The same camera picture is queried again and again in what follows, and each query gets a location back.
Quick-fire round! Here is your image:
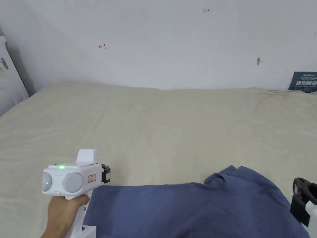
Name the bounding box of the white appliance with label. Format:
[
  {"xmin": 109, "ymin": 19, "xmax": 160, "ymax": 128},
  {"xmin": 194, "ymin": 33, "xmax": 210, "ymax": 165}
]
[{"xmin": 0, "ymin": 36, "xmax": 31, "ymax": 117}]

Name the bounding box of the person's left forearm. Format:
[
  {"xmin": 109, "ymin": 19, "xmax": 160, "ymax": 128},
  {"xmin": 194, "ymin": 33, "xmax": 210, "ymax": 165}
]
[{"xmin": 40, "ymin": 229, "xmax": 70, "ymax": 238}]

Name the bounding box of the bed with beige sheet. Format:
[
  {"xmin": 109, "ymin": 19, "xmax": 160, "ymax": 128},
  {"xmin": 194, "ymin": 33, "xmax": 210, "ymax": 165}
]
[{"xmin": 0, "ymin": 82, "xmax": 317, "ymax": 238}]

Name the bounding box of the dark blue sign card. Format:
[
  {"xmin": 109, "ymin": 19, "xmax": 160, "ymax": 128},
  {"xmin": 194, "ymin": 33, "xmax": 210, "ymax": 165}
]
[{"xmin": 288, "ymin": 71, "xmax": 317, "ymax": 94}]

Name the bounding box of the dark blue shirt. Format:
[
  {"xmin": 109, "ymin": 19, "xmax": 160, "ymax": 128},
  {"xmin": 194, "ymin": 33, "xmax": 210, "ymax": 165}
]
[{"xmin": 82, "ymin": 165, "xmax": 310, "ymax": 238}]

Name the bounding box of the person's left hand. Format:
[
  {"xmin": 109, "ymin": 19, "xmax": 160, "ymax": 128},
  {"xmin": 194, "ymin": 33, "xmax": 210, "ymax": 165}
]
[{"xmin": 44, "ymin": 194, "xmax": 91, "ymax": 231}]

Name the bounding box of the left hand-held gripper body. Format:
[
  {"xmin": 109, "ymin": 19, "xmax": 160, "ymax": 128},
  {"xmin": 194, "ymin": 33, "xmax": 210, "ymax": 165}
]
[{"xmin": 42, "ymin": 148, "xmax": 106, "ymax": 238}]

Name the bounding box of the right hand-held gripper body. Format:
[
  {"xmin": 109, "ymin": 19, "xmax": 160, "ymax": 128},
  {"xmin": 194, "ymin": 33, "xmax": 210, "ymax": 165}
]
[{"xmin": 289, "ymin": 194, "xmax": 317, "ymax": 229}]

